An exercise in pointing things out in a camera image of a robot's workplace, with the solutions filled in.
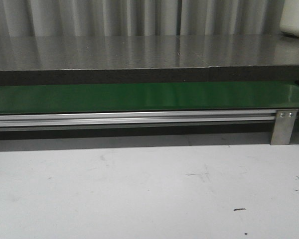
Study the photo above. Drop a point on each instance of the aluminium conveyor side rail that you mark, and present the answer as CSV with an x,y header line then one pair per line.
x,y
134,117

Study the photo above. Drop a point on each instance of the grey pleated curtain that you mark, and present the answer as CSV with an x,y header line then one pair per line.
x,y
138,17

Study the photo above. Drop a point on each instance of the steel conveyor support bracket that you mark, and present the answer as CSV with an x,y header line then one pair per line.
x,y
283,127

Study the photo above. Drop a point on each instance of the green conveyor belt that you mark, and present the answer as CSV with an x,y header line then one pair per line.
x,y
44,99

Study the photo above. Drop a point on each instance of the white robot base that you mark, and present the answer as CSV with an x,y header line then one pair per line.
x,y
289,23

